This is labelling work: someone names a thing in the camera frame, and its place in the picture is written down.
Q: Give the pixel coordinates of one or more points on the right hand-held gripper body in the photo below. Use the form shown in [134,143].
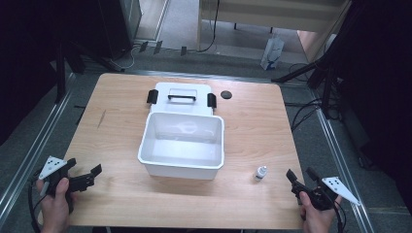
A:
[338,187]

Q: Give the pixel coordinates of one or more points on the person's right hand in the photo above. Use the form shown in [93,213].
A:
[319,221]

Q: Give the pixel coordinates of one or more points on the person's left hand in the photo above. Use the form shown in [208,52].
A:
[56,210]

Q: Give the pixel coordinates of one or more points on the metal floor rail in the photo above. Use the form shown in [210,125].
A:
[32,152]
[340,155]

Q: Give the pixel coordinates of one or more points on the dark cabinet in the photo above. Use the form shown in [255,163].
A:
[120,22]

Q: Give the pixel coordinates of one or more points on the black metal stand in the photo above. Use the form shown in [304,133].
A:
[61,64]
[324,64]

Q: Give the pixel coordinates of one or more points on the light wooden furniture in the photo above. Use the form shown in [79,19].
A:
[265,14]

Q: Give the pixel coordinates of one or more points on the white plastic storage box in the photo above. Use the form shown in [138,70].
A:
[181,168]

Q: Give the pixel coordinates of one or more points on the black round table grommet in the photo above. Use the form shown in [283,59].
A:
[226,94]

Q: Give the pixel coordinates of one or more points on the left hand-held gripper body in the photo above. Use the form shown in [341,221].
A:
[51,168]

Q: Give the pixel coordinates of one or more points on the black tape strip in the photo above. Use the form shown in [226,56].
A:
[183,51]
[157,47]
[143,47]

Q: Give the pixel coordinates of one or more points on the white plastic bag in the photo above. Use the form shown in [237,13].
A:
[272,53]

